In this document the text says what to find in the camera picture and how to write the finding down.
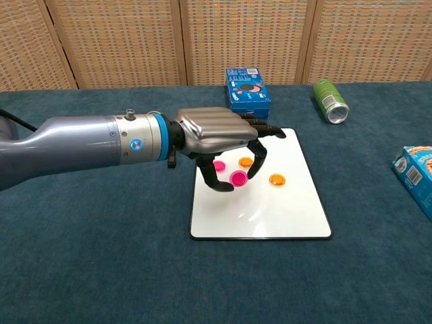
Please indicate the blue Oreo cookie box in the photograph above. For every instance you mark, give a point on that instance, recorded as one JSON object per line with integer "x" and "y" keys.
{"x": 249, "y": 91}

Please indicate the blue chocolate chip cookie box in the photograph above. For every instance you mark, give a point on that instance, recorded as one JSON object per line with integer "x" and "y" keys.
{"x": 415, "y": 179}

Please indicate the white rectangular board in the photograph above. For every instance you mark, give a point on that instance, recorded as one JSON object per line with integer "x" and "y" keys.
{"x": 270, "y": 209}

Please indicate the white marker black cap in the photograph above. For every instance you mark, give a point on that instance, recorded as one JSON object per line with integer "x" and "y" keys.
{"x": 172, "y": 164}

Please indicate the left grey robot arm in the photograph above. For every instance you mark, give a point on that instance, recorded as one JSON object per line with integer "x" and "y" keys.
{"x": 67, "y": 145}

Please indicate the woven wicker screen panel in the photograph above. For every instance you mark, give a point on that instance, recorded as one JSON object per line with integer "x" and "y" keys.
{"x": 243, "y": 33}
{"x": 20, "y": 44}
{"x": 371, "y": 37}
{"x": 118, "y": 40}

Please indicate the plain pink round magnet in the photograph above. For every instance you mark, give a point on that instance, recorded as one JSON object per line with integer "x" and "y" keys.
{"x": 220, "y": 166}

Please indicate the dark teal table cloth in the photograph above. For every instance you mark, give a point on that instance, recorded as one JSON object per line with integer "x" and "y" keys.
{"x": 84, "y": 236}

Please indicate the green drink can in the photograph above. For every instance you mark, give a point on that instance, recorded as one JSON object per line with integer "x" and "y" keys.
{"x": 325, "y": 94}

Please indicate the orange round magnet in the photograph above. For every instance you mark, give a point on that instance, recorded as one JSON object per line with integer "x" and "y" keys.
{"x": 244, "y": 162}
{"x": 277, "y": 180}

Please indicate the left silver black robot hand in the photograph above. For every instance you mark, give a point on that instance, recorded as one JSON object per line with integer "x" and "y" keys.
{"x": 216, "y": 131}

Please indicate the pink round magnet white strip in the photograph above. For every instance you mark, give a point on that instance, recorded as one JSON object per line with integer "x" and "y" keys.
{"x": 238, "y": 178}

